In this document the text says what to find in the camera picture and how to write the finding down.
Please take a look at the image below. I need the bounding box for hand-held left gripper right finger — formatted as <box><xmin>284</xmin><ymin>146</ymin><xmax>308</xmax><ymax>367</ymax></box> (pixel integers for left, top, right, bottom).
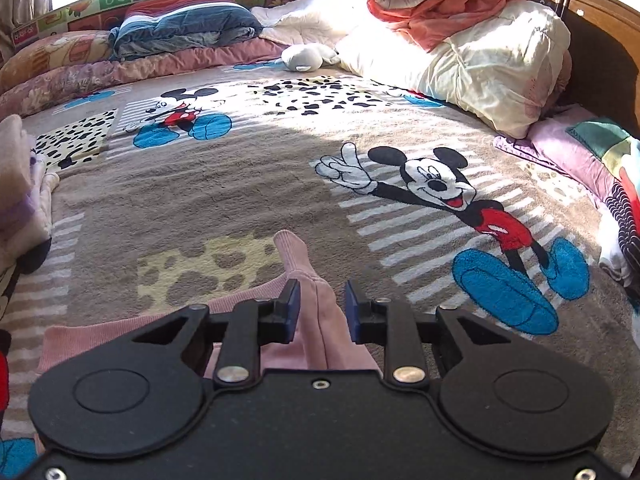
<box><xmin>344</xmin><ymin>280</ymin><xmax>506</xmax><ymax>388</ymax></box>

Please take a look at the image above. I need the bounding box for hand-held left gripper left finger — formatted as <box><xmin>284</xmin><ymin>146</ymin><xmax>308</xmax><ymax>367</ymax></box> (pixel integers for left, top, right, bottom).
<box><xmin>132</xmin><ymin>278</ymin><xmax>302</xmax><ymax>388</ymax></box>

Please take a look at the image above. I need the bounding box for pink sweatshirt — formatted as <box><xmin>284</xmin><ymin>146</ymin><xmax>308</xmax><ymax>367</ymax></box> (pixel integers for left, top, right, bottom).
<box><xmin>37</xmin><ymin>230</ymin><xmax>382</xmax><ymax>377</ymax></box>

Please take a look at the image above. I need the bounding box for cartoon mouse printed blanket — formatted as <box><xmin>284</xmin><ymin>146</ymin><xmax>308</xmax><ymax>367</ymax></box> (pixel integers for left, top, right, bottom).
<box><xmin>0</xmin><ymin>57</ymin><xmax>640</xmax><ymax>476</ymax></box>

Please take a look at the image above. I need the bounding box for white plush toy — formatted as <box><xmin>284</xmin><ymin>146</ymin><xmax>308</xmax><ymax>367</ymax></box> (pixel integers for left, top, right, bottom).
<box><xmin>279</xmin><ymin>42</ymin><xmax>342</xmax><ymax>73</ymax></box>

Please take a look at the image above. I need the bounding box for white floral folded garment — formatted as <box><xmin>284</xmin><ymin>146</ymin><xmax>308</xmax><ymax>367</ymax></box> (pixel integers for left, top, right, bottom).
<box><xmin>0</xmin><ymin>170</ymin><xmax>62</xmax><ymax>272</ymax></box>

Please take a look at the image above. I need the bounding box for cream folded quilt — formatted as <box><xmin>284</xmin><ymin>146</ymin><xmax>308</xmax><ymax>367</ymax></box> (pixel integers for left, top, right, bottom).
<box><xmin>334</xmin><ymin>0</ymin><xmax>572</xmax><ymax>139</ymax></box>

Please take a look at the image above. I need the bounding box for black and white garment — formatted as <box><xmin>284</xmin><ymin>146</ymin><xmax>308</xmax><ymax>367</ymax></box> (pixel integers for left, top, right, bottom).
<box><xmin>599</xmin><ymin>179</ymin><xmax>640</xmax><ymax>287</ymax></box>

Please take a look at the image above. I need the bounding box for white duvet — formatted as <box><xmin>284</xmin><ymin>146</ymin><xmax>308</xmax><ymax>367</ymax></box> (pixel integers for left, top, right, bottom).
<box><xmin>249</xmin><ymin>0</ymin><xmax>382</xmax><ymax>47</ymax></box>

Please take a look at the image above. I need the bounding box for blue striped folded quilt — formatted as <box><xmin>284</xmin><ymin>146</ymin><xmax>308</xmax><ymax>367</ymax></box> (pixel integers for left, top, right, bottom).
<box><xmin>108</xmin><ymin>0</ymin><xmax>264</xmax><ymax>62</ymax></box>

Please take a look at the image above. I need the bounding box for teal patchwork garment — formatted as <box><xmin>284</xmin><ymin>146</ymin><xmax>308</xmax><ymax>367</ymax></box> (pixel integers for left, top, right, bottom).
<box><xmin>564</xmin><ymin>116</ymin><xmax>640</xmax><ymax>197</ymax></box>

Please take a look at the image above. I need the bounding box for purple floral pillow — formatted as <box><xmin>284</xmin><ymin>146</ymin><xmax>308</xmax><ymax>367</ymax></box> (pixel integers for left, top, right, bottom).
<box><xmin>0</xmin><ymin>59</ymin><xmax>132</xmax><ymax>119</ymax></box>

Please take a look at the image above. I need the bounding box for coral folded quilt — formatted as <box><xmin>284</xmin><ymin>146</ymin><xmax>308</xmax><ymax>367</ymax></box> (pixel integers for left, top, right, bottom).
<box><xmin>366</xmin><ymin>0</ymin><xmax>539</xmax><ymax>54</ymax></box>

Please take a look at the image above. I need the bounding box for orange cartoon pillow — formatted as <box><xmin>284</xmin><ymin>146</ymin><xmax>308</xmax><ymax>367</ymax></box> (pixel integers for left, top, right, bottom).
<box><xmin>0</xmin><ymin>31</ymin><xmax>117</xmax><ymax>94</ymax></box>

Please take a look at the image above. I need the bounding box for wooden bed headboard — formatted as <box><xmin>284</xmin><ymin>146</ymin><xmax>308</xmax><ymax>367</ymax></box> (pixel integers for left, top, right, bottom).
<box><xmin>534</xmin><ymin>0</ymin><xmax>640</xmax><ymax>137</ymax></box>

